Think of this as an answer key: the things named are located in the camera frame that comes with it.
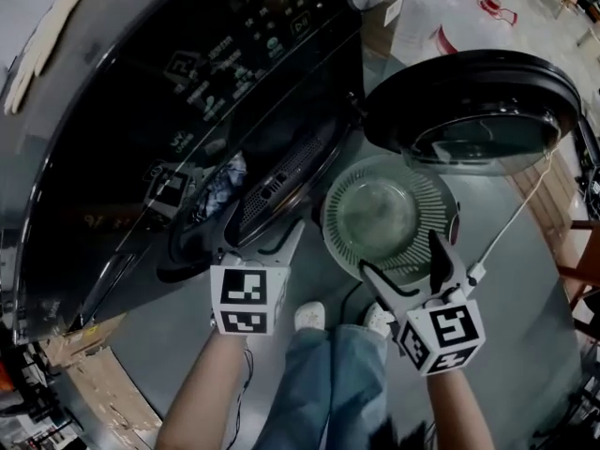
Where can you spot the person's left white shoe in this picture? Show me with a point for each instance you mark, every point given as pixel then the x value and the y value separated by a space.
pixel 310 316

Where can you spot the person's right white shoe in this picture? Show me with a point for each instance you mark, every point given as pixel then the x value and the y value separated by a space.
pixel 379 319

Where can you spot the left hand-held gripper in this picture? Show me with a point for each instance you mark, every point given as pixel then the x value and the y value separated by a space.
pixel 248 298

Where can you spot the wooden slat platform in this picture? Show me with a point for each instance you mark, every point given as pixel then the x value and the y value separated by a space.
pixel 548 204

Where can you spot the blue white patterned clothes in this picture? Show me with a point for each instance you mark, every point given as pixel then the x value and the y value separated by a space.
pixel 229 181

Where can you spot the cream work glove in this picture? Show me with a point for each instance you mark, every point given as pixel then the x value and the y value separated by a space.
pixel 51 26

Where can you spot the round slatted laundry basket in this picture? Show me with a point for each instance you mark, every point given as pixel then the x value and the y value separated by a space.
pixel 436 204

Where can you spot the person's white shoe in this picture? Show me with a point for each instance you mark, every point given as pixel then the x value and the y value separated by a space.
pixel 379 319
pixel 310 316

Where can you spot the cardboard boxes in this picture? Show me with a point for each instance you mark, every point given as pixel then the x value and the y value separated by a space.
pixel 117 406

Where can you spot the round black washer door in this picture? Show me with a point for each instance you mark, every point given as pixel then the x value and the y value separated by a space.
pixel 469 92

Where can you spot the person's blue jeans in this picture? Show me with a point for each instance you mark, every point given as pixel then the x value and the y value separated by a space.
pixel 319 392

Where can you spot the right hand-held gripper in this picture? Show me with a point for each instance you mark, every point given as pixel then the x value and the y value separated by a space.
pixel 445 335

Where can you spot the person's right forearm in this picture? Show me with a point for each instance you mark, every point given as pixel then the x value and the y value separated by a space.
pixel 459 406

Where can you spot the person's left forearm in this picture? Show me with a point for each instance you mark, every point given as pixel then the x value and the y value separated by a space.
pixel 201 392

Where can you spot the black washing machine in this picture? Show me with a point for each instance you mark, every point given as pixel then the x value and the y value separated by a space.
pixel 117 110

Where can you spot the brown wooden chair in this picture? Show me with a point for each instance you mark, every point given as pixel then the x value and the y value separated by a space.
pixel 586 225

